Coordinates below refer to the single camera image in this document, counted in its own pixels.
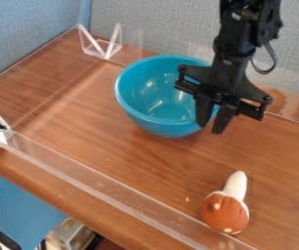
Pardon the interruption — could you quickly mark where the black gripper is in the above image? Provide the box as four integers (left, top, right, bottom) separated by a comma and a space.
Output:
175, 64, 272, 135

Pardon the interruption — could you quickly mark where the brown spotted toy mushroom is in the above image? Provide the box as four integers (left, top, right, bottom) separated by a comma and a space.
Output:
202, 171, 250, 235

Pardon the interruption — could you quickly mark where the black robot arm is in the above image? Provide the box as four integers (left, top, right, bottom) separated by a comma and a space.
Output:
175, 0, 283, 134

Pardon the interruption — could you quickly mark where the blue plastic bowl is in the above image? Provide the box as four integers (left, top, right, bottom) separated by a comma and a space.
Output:
114, 55, 210, 138

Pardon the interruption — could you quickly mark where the clear acrylic back barrier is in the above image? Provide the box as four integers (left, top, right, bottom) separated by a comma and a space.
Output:
112, 26, 299, 122

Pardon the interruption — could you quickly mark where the clear acrylic barrier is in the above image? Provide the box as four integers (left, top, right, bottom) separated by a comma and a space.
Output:
0, 130, 258, 250
112, 26, 299, 122

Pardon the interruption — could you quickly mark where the clear acrylic front barrier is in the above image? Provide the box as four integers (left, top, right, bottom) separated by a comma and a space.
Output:
0, 130, 258, 250

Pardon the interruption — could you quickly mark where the clear box under table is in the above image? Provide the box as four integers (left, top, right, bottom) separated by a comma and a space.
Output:
35, 218, 96, 250

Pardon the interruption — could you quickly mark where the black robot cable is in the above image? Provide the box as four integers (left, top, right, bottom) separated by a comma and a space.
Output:
250, 42, 279, 75

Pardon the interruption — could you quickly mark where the clear acrylic corner bracket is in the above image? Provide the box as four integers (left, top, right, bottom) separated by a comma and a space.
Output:
78, 23, 123, 60

